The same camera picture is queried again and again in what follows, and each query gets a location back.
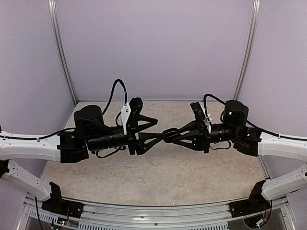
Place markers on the left aluminium frame post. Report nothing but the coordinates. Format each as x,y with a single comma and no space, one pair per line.
60,48

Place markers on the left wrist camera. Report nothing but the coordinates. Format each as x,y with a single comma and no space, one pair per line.
130,113

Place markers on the right aluminium frame post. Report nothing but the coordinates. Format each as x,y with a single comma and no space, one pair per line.
248,49

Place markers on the aluminium frame post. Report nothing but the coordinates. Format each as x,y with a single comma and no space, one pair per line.
248,49
60,48

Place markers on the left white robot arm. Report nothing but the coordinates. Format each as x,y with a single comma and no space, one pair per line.
73,145

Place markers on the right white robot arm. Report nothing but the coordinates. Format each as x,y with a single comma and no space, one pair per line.
254,141

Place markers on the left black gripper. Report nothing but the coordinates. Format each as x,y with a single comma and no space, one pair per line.
142,148

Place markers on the black earbud charging case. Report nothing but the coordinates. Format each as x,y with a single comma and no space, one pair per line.
170,134

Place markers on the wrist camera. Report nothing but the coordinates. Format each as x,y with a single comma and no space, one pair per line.
130,113
201,116

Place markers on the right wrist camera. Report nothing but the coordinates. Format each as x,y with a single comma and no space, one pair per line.
201,116

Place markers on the front aluminium rail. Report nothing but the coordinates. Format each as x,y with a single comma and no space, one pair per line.
99,216

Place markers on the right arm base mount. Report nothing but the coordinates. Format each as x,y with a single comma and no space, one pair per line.
253,204

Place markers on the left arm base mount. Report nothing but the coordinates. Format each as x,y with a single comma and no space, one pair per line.
56,204

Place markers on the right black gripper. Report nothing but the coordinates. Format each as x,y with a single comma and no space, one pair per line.
205,137

